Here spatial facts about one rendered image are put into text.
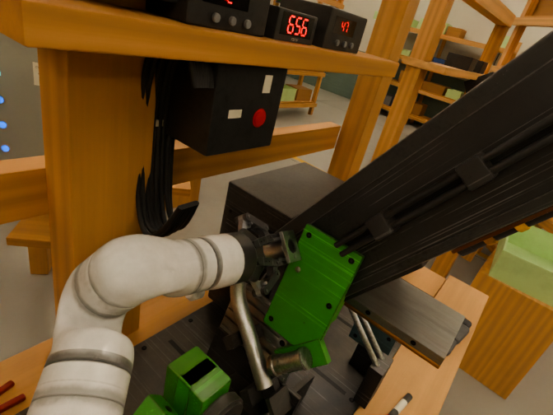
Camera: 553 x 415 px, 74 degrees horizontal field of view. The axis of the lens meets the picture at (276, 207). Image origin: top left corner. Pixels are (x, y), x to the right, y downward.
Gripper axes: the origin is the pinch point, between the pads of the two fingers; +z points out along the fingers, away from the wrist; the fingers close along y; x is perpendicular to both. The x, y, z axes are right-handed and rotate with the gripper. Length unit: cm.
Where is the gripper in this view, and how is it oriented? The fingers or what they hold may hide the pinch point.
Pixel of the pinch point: (276, 249)
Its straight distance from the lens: 64.5
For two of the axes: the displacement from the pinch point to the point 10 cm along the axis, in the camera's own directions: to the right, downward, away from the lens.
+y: -2.4, -9.6, 1.6
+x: -8.1, 2.9, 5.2
